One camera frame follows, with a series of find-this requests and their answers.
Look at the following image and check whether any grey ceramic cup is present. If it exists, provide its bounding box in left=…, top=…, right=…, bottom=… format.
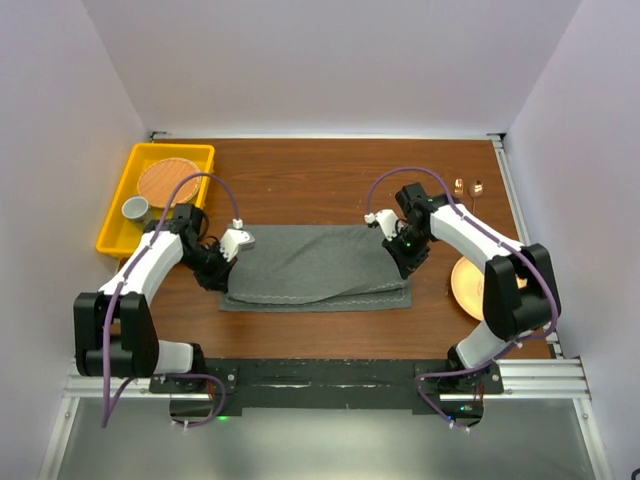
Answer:
left=121, top=196, right=155, bottom=231

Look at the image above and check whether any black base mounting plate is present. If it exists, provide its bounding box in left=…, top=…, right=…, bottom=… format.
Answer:
left=149, top=356, right=505, bottom=426

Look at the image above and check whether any rose gold spoon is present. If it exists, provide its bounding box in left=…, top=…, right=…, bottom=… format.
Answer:
left=468, top=180, right=484, bottom=213

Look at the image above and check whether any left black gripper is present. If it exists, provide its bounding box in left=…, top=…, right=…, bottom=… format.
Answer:
left=178, top=240, right=237, bottom=293

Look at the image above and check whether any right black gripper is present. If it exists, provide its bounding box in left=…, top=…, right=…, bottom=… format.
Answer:
left=382, top=226, right=433, bottom=278

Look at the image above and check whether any grey cloth napkin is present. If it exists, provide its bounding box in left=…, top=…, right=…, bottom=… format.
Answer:
left=219, top=225, right=412, bottom=313

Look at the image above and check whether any aluminium frame rail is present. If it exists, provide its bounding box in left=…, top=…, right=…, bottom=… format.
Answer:
left=40, top=136, right=609, bottom=479

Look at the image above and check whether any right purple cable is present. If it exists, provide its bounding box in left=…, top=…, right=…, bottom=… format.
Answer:
left=366, top=166, right=560, bottom=431

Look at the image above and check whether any golden round plate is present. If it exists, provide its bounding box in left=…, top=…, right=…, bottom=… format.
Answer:
left=450, top=257, right=484, bottom=321

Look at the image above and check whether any orange woven coaster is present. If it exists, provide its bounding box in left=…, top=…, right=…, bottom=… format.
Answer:
left=137, top=157, right=200, bottom=208

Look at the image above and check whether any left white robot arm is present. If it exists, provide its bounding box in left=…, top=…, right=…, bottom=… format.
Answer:
left=73, top=204, right=255, bottom=392

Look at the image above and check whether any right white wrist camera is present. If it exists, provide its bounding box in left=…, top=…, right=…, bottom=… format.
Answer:
left=364, top=209, right=399, bottom=241

